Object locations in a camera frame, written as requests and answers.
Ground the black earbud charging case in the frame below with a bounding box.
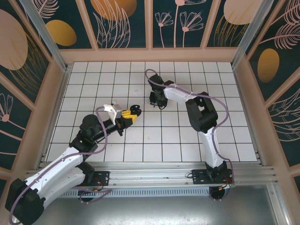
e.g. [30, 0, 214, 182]
[130, 105, 143, 117]

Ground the grey metal sheet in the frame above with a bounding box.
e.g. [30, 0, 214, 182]
[14, 185, 285, 225]

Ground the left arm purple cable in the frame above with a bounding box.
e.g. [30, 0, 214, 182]
[8, 106, 114, 223]

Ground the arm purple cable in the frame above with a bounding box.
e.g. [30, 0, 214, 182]
[8, 106, 114, 223]
[144, 68, 236, 203]

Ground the aluminium table edge rail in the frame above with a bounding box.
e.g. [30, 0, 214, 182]
[231, 63, 267, 166]
[35, 65, 72, 171]

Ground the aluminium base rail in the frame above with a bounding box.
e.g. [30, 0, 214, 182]
[25, 162, 276, 188]

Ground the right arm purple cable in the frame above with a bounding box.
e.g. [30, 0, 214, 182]
[144, 68, 236, 203]

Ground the grey slotted cable duct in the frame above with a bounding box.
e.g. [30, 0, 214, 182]
[60, 189, 211, 198]

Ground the aluminium frame post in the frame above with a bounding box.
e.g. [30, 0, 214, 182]
[18, 0, 71, 72]
[231, 0, 274, 69]

